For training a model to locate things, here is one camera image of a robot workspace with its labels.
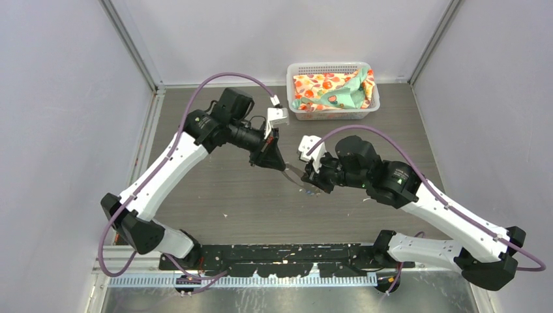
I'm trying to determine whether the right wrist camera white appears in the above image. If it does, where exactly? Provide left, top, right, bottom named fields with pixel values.
left=297, top=136, right=327, bottom=173

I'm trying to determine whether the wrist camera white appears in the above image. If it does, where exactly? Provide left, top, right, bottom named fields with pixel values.
left=264, top=95, right=290, bottom=139
left=297, top=136, right=327, bottom=173

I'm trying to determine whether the floral patterned cloth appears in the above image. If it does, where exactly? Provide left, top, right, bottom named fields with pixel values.
left=291, top=67, right=376, bottom=112

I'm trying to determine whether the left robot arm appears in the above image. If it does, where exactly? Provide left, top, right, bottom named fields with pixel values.
left=100, top=87, right=289, bottom=270

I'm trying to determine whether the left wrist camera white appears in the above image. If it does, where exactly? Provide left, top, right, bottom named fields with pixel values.
left=264, top=95, right=290, bottom=139

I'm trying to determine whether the large metal keyring disc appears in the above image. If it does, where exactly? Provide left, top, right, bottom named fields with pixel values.
left=281, top=162, right=321, bottom=196

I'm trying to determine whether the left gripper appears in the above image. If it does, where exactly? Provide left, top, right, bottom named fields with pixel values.
left=228, top=119, right=286, bottom=171

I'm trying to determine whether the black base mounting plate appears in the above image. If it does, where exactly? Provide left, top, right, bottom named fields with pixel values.
left=176, top=243, right=398, bottom=278

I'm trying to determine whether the aluminium frame rail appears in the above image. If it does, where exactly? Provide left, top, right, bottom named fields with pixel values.
left=91, top=241, right=487, bottom=290

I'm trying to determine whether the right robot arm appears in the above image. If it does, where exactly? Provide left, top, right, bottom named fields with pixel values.
left=298, top=136, right=526, bottom=291

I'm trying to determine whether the white plastic basket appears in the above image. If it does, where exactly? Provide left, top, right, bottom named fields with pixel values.
left=286, top=61, right=380, bottom=121

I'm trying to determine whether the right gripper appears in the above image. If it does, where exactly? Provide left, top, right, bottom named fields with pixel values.
left=302, top=149, right=368, bottom=193

